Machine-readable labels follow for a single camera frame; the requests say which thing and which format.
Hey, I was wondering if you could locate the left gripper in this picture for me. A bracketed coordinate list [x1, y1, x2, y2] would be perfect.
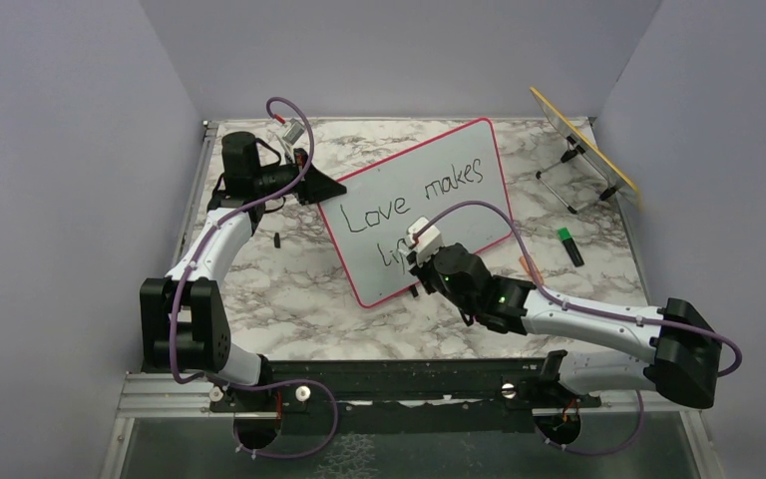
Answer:
[253, 148, 346, 206]

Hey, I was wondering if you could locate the pink-framed whiteboard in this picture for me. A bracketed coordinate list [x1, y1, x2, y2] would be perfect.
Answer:
[319, 118, 512, 308]

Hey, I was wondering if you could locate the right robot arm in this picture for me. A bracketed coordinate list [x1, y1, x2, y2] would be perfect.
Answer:
[406, 243, 723, 409]

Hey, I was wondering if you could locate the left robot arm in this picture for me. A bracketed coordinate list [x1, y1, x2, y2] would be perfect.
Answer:
[140, 127, 347, 410]

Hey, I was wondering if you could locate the orange marker cap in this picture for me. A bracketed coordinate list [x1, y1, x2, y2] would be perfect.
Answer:
[519, 255, 544, 283]

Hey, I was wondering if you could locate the green black highlighter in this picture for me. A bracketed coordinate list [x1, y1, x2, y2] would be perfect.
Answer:
[558, 228, 584, 267]

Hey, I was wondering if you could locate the yellow-edged board on stand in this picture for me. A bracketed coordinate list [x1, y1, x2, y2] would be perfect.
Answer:
[529, 86, 642, 215]

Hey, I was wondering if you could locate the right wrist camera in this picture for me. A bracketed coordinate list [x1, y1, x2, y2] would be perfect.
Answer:
[400, 217, 443, 266]

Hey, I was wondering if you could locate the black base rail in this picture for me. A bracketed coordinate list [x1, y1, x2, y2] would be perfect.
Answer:
[209, 355, 600, 435]

